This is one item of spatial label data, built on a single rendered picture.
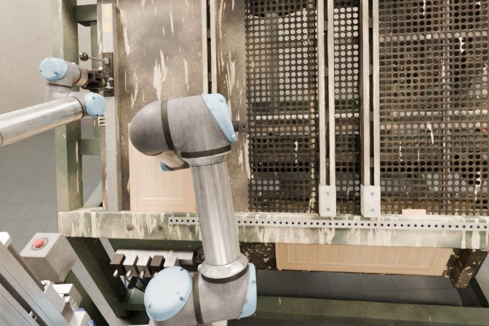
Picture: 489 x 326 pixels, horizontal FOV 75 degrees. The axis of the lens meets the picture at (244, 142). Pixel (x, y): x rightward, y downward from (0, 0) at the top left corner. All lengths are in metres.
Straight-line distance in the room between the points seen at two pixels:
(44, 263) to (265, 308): 1.12
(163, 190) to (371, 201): 0.90
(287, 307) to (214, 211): 1.32
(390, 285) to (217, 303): 1.68
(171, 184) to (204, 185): 0.79
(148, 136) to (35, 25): 3.55
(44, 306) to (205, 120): 0.42
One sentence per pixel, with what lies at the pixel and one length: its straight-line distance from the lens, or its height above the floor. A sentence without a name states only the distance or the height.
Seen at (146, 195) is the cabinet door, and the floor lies 0.95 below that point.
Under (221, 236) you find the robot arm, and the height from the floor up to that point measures 1.36.
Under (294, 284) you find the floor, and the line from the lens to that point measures 2.27.
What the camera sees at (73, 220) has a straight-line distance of 1.73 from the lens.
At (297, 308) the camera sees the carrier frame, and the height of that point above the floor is 0.18.
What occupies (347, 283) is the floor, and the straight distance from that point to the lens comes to 2.31.
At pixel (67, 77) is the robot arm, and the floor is 1.57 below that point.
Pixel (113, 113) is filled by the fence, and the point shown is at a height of 1.28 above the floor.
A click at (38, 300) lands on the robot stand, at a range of 0.65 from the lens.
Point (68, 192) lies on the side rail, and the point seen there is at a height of 0.98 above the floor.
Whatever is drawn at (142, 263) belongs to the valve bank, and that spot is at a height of 0.76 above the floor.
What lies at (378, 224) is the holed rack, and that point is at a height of 0.89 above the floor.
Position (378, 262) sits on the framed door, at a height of 0.35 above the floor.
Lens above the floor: 1.94
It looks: 35 degrees down
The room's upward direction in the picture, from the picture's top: 7 degrees counter-clockwise
